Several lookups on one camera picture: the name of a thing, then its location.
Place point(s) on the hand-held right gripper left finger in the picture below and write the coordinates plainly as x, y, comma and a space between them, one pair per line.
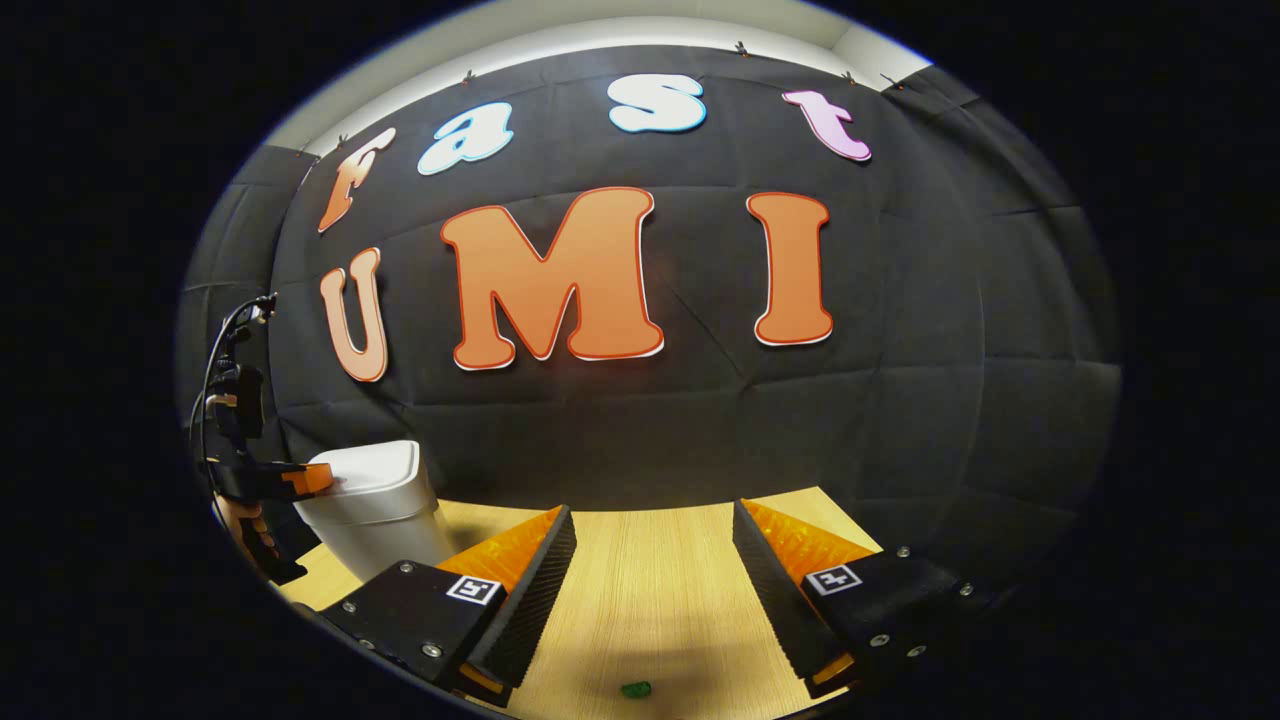
540, 580

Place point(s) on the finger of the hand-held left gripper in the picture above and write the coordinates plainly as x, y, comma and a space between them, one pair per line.
258, 540
260, 480

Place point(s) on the wooden desktop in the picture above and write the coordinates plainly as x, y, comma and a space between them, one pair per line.
650, 580

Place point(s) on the white desktop garbage bin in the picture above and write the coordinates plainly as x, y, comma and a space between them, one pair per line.
380, 510

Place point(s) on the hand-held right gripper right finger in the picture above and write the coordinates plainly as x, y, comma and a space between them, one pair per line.
770, 580

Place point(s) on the green paper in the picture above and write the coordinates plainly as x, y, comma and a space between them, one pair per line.
635, 689

